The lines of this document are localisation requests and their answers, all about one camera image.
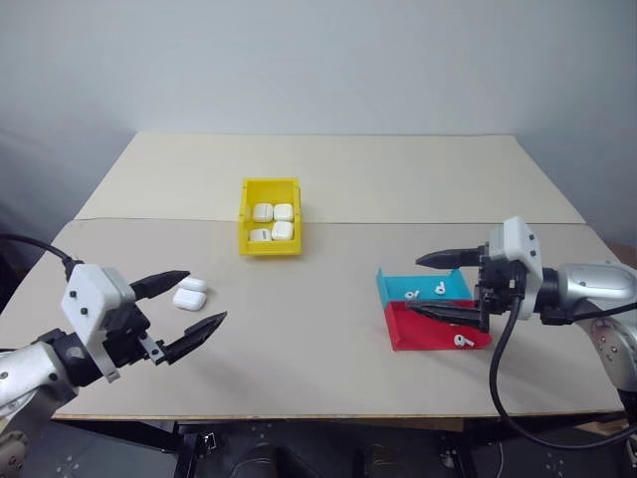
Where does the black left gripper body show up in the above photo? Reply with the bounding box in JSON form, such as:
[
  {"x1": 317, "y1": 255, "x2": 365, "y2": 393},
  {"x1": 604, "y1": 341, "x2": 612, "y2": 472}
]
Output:
[{"x1": 101, "y1": 297, "x2": 168, "y2": 370}]

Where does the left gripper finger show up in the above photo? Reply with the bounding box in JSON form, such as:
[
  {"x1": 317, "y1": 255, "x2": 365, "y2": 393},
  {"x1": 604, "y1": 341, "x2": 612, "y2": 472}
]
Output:
[
  {"x1": 160, "y1": 311, "x2": 229, "y2": 365},
  {"x1": 128, "y1": 269, "x2": 192, "y2": 302}
]

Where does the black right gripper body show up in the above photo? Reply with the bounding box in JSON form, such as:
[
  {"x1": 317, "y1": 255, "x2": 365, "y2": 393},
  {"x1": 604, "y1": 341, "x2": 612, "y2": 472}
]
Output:
[{"x1": 472, "y1": 242, "x2": 530, "y2": 320}]

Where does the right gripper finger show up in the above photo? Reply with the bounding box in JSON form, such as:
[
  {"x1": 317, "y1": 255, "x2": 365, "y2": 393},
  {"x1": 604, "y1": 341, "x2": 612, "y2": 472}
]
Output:
[
  {"x1": 404, "y1": 299, "x2": 492, "y2": 334},
  {"x1": 415, "y1": 244, "x2": 488, "y2": 272}
]

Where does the yellow plastic bin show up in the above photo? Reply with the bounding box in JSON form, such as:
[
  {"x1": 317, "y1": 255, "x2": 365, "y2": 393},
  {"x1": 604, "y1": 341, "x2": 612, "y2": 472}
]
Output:
[{"x1": 237, "y1": 176, "x2": 306, "y2": 258}]

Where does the red plastic tray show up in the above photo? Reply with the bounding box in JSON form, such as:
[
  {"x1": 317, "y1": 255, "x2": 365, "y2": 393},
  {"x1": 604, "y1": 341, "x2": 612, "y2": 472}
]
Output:
[{"x1": 382, "y1": 299, "x2": 495, "y2": 353}]

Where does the blue plastic tray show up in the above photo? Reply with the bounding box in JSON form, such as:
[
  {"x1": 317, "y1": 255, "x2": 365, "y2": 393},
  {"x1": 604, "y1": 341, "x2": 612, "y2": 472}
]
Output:
[{"x1": 374, "y1": 267, "x2": 475, "y2": 307}]

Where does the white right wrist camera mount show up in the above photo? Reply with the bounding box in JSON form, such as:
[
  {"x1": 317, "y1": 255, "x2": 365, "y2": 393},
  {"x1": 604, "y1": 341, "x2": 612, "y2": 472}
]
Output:
[{"x1": 486, "y1": 215, "x2": 545, "y2": 313}]

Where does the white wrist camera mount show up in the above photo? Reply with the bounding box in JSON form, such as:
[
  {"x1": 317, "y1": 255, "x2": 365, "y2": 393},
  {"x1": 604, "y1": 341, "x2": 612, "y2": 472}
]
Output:
[
  {"x1": 486, "y1": 215, "x2": 545, "y2": 313},
  {"x1": 60, "y1": 263, "x2": 136, "y2": 383}
]

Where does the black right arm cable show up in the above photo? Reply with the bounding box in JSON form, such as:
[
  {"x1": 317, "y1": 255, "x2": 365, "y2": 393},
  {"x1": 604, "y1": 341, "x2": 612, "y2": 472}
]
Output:
[{"x1": 488, "y1": 291, "x2": 637, "y2": 451}]

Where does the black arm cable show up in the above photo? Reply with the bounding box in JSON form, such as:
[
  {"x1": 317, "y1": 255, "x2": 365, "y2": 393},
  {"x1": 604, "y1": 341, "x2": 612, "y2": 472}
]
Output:
[
  {"x1": 488, "y1": 291, "x2": 637, "y2": 451},
  {"x1": 0, "y1": 233, "x2": 86, "y2": 280}
]

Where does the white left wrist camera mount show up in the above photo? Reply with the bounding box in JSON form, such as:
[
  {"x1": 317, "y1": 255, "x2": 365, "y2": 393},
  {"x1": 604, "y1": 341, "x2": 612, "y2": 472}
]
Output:
[{"x1": 60, "y1": 263, "x2": 136, "y2": 383}]

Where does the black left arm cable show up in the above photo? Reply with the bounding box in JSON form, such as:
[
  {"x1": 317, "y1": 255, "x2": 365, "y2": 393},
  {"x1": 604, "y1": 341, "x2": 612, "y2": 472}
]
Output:
[{"x1": 0, "y1": 233, "x2": 86, "y2": 280}]

